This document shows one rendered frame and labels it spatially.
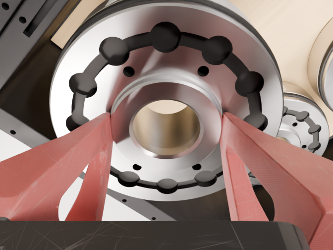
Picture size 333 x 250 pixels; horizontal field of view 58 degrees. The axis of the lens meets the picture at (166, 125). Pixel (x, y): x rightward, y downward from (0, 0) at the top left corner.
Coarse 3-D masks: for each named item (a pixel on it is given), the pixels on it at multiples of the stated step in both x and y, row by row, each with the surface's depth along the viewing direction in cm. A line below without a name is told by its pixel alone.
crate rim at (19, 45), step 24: (24, 0) 14; (48, 0) 15; (24, 24) 14; (48, 24) 14; (0, 48) 15; (24, 48) 15; (0, 72) 16; (0, 120) 17; (24, 120) 18; (144, 216) 23; (168, 216) 23
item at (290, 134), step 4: (280, 128) 26; (284, 128) 26; (288, 128) 26; (280, 132) 26; (284, 132) 26; (288, 132) 26; (292, 132) 26; (296, 132) 27; (280, 136) 26; (284, 136) 26; (288, 136) 26; (292, 136) 26; (296, 136) 26; (288, 140) 27; (292, 140) 27; (296, 140) 27; (300, 140) 27; (296, 144) 27; (300, 144) 27
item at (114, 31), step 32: (160, 0) 11; (96, 32) 11; (128, 32) 11; (160, 32) 11; (192, 32) 11; (224, 32) 11; (64, 64) 12; (96, 64) 12; (128, 64) 12; (160, 64) 12; (192, 64) 12; (224, 64) 12; (256, 64) 12; (64, 96) 12; (96, 96) 12; (224, 96) 12; (256, 96) 13; (64, 128) 13; (128, 160) 14; (128, 192) 16; (160, 192) 16; (192, 192) 16
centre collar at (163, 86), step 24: (120, 96) 12; (144, 96) 12; (168, 96) 12; (192, 96) 12; (120, 120) 12; (216, 120) 12; (120, 144) 13; (144, 144) 14; (192, 144) 13; (216, 144) 13; (168, 168) 14
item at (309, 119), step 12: (288, 96) 25; (288, 108) 25; (300, 108) 25; (312, 108) 25; (288, 120) 26; (300, 120) 26; (312, 120) 26; (324, 120) 26; (300, 132) 27; (312, 132) 27; (324, 132) 27; (312, 144) 28; (324, 144) 27; (252, 180) 30
